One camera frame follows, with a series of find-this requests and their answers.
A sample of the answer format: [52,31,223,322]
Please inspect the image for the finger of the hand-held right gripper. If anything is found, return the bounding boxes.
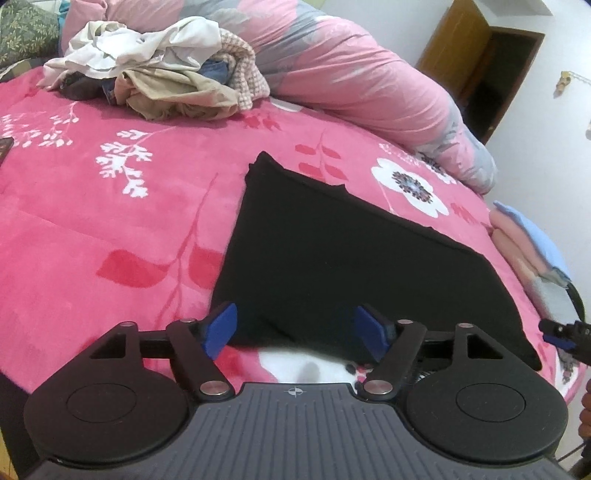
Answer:
[543,336,591,366]
[537,318,591,341]

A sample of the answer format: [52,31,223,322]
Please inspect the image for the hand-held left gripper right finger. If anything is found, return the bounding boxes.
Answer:
[353,303,504,401]

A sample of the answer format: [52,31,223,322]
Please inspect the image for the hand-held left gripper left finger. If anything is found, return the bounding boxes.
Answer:
[90,301,239,401]

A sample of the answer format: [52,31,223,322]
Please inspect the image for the black t-shirt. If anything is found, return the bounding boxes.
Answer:
[210,151,542,371]

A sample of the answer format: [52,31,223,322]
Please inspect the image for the grey folded garment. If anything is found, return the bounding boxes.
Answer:
[526,271,576,320]

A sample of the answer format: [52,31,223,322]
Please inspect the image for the folded pink and blue towels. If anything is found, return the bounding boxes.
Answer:
[493,200,572,283]

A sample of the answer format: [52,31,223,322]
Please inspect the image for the pink floral bed blanket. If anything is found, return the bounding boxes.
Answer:
[0,65,583,409]

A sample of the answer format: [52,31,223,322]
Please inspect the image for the blue jeans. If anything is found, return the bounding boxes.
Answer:
[198,58,232,87]

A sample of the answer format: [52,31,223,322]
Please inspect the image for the pink grey duvet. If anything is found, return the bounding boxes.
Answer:
[60,0,498,195]

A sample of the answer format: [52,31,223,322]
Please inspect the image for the dark grey garment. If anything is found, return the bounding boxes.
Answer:
[60,74,116,103]

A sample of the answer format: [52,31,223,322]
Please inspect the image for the wooden door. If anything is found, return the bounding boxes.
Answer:
[416,0,490,101]

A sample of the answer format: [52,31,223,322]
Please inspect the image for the green patterned pillow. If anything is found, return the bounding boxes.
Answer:
[0,0,62,71]

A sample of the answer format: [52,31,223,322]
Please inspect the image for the black cable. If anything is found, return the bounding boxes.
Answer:
[566,281,588,325]

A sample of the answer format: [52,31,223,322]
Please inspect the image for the brown door frame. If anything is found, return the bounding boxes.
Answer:
[462,28,546,146]

